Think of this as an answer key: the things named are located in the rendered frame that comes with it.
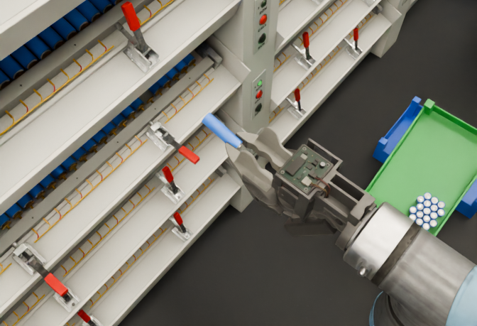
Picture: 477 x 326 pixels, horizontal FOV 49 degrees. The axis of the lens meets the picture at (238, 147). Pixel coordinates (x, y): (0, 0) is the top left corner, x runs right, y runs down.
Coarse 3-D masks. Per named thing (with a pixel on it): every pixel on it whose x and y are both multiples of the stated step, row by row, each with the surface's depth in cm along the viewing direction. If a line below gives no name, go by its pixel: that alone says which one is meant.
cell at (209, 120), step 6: (210, 114) 74; (204, 120) 74; (210, 120) 73; (216, 120) 74; (210, 126) 74; (216, 126) 73; (222, 126) 73; (216, 132) 73; (222, 132) 73; (228, 132) 73; (222, 138) 73; (228, 138) 73; (234, 138) 73; (234, 144) 73; (240, 144) 74
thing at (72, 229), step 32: (224, 64) 92; (224, 96) 91; (192, 128) 88; (128, 160) 83; (160, 160) 84; (96, 192) 80; (128, 192) 83; (64, 224) 77; (96, 224) 81; (64, 256) 80; (0, 288) 72
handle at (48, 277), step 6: (30, 264) 72; (36, 264) 72; (36, 270) 72; (42, 270) 72; (42, 276) 71; (48, 276) 71; (54, 276) 71; (48, 282) 71; (54, 282) 71; (60, 282) 71; (54, 288) 70; (60, 288) 70; (66, 288) 70; (60, 294) 70
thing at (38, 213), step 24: (192, 72) 88; (168, 96) 85; (192, 96) 88; (144, 120) 83; (168, 120) 86; (120, 144) 81; (96, 168) 79; (24, 216) 74; (0, 240) 72; (0, 264) 72
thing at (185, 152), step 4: (164, 136) 83; (168, 136) 83; (164, 140) 83; (168, 140) 83; (172, 140) 83; (172, 144) 83; (176, 144) 83; (180, 144) 83; (176, 148) 82; (180, 148) 82; (184, 148) 82; (180, 152) 82; (184, 152) 82; (188, 152) 82; (192, 152) 82; (184, 156) 82; (188, 156) 81; (192, 156) 81; (196, 156) 81; (192, 160) 81; (196, 160) 81
